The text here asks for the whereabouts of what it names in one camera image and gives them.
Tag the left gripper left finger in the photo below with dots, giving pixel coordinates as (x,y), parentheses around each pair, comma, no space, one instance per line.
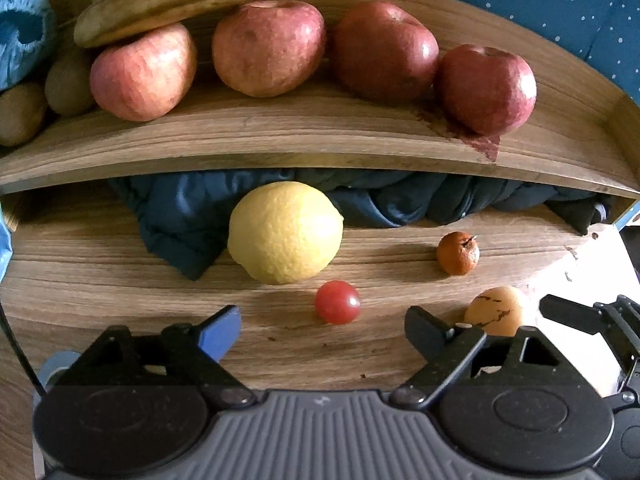
(194,352)

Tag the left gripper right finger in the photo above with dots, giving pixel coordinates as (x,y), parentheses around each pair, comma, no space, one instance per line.
(448,350)

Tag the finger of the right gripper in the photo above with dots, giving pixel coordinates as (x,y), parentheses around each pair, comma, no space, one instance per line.
(617,323)

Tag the large yellow lemon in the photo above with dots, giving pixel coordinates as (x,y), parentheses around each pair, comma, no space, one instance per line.
(284,232)

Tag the yellow orange spotted fruit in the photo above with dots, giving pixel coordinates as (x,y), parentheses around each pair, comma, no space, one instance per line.
(499,311)

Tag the orange tangerine with stem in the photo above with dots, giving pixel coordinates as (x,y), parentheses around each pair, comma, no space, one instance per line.
(458,253)

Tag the red cherry tomato right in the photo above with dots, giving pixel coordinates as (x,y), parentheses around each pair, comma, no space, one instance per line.
(337,302)

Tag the dark blue crumpled cloth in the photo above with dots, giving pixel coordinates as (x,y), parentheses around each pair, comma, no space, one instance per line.
(184,216)

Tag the metal tray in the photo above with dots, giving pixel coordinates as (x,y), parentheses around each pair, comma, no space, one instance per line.
(48,375)

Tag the wooden shelf riser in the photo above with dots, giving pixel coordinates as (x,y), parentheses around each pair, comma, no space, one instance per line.
(583,133)

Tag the light blue fabric sheet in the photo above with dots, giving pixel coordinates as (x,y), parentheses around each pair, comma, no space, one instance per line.
(6,248)

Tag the small dark red apple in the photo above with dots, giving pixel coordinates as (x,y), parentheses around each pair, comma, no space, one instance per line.
(488,90)

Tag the pale red apple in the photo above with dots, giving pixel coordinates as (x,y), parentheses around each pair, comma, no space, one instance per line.
(147,78)

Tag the brown kiwi right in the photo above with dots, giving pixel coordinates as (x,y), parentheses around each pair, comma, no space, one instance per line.
(67,87)

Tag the brown kiwi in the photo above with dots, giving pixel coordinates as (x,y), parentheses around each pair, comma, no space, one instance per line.
(22,111)
(67,87)

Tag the mottled red apple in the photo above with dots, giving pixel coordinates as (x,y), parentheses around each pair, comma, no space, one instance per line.
(269,47)

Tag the brown kiwi left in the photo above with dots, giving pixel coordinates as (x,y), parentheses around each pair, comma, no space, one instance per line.
(22,111)

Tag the blue polka dot board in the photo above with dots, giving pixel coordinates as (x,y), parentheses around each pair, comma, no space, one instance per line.
(603,33)

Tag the blue crumpled shoe cover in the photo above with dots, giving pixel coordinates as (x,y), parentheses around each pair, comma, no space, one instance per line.
(28,34)

